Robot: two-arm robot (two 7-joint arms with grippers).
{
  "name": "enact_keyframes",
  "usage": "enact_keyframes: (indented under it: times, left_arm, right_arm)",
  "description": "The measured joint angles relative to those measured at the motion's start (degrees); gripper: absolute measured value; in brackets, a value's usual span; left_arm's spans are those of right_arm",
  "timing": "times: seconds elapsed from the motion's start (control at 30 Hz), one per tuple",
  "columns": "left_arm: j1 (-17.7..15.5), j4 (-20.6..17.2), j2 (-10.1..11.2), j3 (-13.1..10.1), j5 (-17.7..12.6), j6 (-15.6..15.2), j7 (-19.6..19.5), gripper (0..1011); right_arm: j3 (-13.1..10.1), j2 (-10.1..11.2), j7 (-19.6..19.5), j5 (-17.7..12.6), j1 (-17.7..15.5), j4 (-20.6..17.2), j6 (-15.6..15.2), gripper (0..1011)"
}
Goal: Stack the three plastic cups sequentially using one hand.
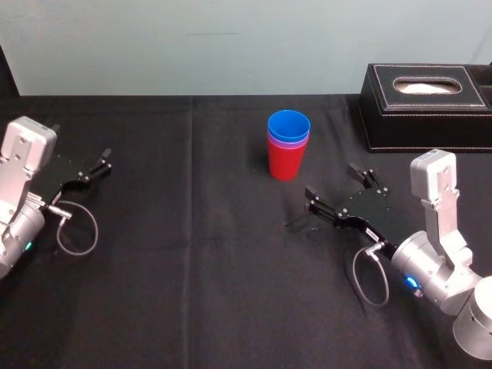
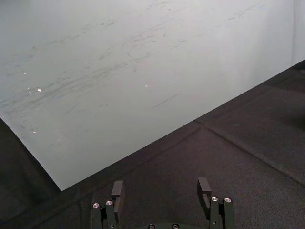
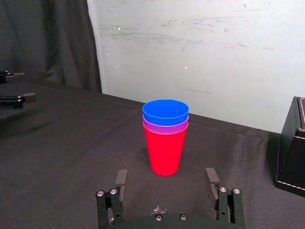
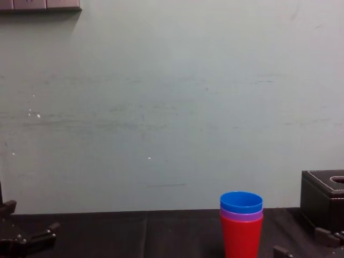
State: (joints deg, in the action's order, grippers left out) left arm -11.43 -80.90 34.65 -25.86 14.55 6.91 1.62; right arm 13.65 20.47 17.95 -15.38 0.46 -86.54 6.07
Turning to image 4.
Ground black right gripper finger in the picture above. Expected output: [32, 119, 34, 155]
[314, 227, 344, 247]
[273, 245, 295, 258]

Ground red plastic cup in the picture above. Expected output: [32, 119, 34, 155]
[220, 214, 264, 258]

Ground black table cloth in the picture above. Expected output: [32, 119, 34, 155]
[0, 207, 344, 258]

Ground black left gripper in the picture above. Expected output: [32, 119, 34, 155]
[0, 199, 61, 258]

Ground purple plastic cup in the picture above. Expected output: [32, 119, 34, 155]
[219, 207, 264, 223]

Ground dark wall-mounted frame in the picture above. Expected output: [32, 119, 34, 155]
[0, 0, 83, 12]

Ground blue plastic cup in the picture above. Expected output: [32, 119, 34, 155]
[219, 191, 263, 215]

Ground black leather tissue box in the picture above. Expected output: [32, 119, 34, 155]
[300, 169, 344, 235]

